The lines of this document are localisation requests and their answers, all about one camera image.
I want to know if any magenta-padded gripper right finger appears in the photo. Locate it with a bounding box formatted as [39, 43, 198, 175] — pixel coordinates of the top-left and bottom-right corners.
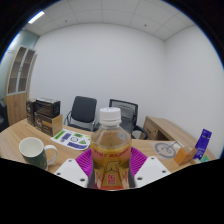
[130, 146, 172, 188]

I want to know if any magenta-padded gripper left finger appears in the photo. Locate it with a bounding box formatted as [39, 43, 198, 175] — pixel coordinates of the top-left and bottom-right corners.
[53, 147, 94, 188]

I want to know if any orange drink bottle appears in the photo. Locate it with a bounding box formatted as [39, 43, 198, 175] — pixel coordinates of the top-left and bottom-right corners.
[90, 107, 133, 191]

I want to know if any printed sticker leaflet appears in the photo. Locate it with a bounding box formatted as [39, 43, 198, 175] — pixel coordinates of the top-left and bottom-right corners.
[50, 129, 92, 151]

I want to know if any orange-brown cardboard box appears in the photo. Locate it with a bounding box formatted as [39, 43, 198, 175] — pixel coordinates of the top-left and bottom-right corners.
[173, 146, 199, 167]

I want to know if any green and white mug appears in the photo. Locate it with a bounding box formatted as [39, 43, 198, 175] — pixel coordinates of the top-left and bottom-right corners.
[18, 136, 59, 171]

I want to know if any tan cardboard box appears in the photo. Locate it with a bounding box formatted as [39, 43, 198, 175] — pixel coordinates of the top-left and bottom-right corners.
[33, 112, 64, 137]

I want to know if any grey mesh office chair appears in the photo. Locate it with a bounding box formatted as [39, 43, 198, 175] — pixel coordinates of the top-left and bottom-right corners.
[96, 98, 149, 140]

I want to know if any purple standing pouch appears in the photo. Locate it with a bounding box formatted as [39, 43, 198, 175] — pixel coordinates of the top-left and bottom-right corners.
[194, 128, 213, 161]

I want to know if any black office chair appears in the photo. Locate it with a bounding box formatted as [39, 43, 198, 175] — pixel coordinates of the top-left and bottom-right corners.
[64, 95, 99, 132]

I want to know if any small dark upright box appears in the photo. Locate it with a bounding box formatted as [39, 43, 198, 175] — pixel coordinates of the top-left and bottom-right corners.
[25, 98, 38, 126]

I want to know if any dark sofa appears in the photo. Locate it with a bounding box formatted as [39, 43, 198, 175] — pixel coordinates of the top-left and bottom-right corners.
[0, 99, 9, 133]

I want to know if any wooden shelf cabinet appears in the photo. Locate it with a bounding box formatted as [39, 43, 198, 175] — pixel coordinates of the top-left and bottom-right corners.
[3, 45, 38, 126]

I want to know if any rectangular ceiling light panel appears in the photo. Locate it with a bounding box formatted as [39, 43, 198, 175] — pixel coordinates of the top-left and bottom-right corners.
[27, 10, 46, 25]

